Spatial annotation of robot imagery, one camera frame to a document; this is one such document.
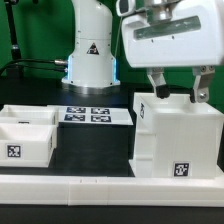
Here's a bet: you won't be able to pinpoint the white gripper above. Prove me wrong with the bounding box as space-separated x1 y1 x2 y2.
122 0 224 103

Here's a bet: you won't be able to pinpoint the white drawer cabinet box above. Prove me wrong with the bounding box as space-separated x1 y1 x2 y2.
129 93 224 179

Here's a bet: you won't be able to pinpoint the white front drawer tray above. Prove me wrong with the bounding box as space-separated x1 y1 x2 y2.
0 123 57 167

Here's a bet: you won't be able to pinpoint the white drawer tray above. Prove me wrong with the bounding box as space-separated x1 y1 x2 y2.
0 123 57 167
0 105 58 125

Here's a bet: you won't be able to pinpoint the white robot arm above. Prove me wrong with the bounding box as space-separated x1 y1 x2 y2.
62 0 224 102

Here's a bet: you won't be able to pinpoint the white rear drawer tray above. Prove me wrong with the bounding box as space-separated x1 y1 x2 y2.
0 105 58 125

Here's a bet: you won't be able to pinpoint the white fiducial marker board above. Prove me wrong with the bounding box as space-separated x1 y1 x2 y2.
53 105 133 126

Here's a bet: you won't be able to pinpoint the white L-shaped table fence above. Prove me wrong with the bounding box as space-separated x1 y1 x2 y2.
0 167 224 207

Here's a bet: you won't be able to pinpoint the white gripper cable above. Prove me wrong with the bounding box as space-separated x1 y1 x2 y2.
114 15 122 59

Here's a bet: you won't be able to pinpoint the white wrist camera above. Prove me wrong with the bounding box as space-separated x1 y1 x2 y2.
116 0 145 17

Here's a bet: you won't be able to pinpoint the black cables at base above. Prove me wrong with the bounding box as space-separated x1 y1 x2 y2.
0 58 69 77

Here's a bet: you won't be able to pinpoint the black camera stand pole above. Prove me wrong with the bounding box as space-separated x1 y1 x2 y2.
1 0 24 78

